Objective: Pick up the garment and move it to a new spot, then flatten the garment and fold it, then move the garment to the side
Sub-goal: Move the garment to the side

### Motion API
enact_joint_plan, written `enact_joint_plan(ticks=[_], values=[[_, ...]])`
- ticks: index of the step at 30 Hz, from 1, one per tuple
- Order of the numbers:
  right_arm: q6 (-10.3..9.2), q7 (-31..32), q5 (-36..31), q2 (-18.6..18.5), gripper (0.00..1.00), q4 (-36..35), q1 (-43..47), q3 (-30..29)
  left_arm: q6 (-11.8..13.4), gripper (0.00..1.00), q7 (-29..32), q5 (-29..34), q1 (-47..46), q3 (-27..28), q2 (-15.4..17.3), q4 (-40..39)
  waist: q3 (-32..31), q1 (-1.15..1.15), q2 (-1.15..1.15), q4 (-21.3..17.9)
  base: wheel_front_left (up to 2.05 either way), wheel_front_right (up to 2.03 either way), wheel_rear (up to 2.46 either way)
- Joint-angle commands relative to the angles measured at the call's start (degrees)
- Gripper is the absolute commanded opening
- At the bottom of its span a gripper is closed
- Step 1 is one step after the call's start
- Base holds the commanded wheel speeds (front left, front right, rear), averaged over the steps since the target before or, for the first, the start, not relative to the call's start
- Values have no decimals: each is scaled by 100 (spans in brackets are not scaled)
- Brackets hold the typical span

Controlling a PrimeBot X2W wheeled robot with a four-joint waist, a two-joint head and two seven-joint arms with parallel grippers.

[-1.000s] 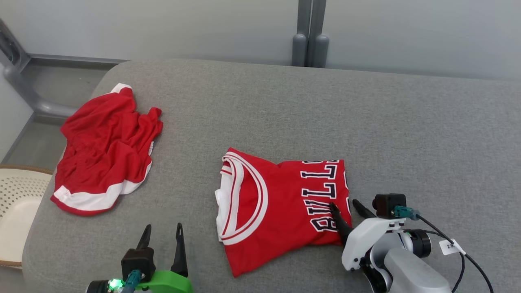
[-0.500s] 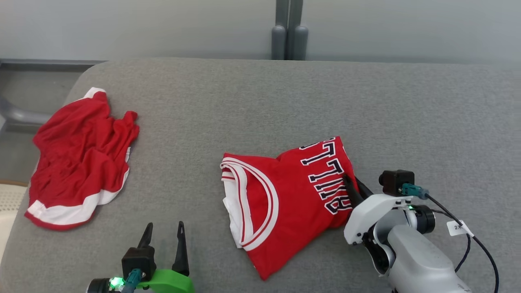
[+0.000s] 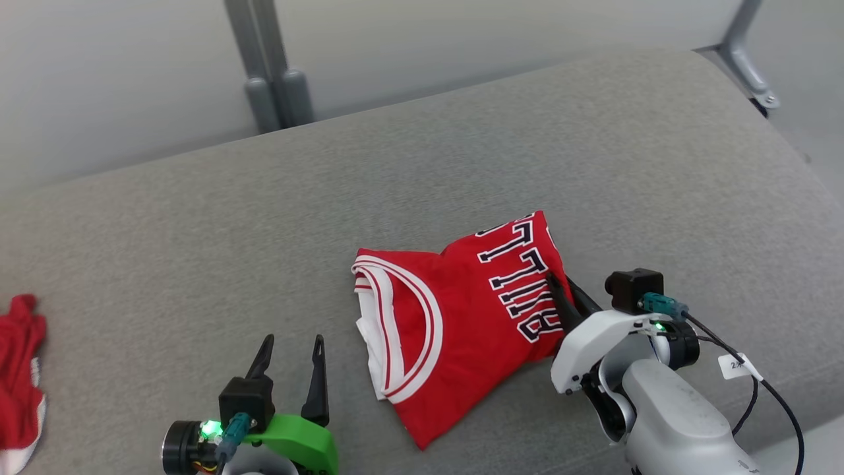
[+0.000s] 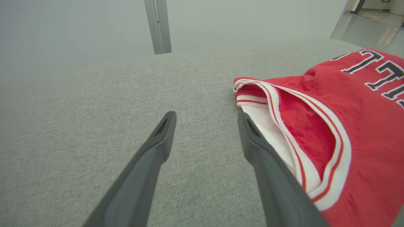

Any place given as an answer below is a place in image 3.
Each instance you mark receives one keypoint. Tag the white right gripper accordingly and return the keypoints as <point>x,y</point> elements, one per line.
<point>587,346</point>

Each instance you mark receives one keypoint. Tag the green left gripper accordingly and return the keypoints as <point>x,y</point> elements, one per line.
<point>306,445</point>

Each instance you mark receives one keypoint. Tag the red white basketball jersey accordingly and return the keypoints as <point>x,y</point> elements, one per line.
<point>455,330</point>

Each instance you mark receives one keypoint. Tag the red shorts with white band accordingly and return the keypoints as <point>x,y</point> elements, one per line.
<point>16,376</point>

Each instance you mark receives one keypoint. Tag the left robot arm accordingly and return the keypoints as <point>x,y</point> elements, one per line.
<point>181,448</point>

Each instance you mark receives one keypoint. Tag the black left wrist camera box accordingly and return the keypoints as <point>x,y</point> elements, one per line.
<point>247,399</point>

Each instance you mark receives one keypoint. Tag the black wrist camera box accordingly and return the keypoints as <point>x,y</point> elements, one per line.
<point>630,287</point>
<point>247,399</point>

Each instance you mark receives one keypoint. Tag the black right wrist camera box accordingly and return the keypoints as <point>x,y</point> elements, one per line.
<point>630,287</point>

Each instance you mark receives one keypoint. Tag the grey metal post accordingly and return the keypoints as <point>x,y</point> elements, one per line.
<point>297,99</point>
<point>262,105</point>

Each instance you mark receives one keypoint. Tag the grey angled metal frame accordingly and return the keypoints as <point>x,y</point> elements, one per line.
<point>742,59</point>

